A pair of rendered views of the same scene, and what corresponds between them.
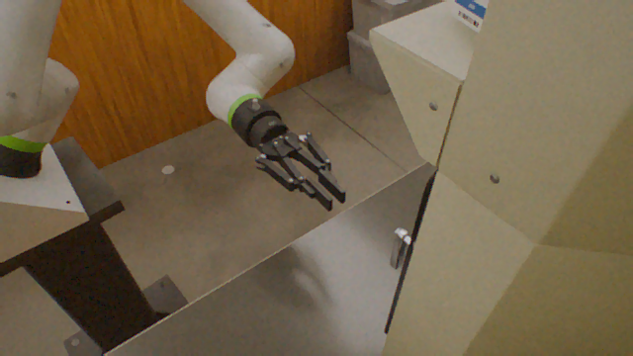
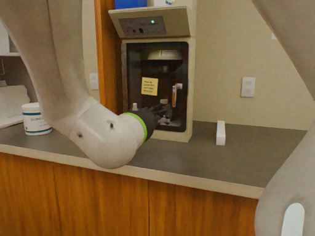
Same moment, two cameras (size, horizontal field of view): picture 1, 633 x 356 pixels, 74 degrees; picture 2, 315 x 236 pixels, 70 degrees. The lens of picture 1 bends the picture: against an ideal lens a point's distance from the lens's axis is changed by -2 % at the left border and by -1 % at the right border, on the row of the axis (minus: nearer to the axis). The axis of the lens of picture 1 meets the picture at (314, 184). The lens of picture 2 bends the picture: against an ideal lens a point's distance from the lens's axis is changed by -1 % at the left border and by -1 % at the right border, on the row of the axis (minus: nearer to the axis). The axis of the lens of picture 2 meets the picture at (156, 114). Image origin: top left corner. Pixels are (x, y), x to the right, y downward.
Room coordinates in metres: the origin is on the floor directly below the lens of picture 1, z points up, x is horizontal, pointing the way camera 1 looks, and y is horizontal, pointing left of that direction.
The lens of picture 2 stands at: (0.96, 0.61, 1.32)
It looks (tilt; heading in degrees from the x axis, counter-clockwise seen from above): 14 degrees down; 236
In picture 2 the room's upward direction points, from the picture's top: straight up
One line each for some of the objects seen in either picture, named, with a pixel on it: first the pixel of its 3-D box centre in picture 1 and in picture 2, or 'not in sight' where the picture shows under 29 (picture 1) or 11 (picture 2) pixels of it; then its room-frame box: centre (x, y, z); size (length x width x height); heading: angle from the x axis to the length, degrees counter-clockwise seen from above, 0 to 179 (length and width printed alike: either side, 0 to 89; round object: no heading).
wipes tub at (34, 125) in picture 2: not in sight; (37, 118); (0.84, -0.68, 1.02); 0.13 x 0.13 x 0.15
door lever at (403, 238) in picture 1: (406, 256); (175, 95); (0.35, -0.14, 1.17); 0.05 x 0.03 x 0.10; 37
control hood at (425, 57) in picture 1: (503, 50); (150, 23); (0.43, -0.21, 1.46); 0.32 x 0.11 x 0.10; 127
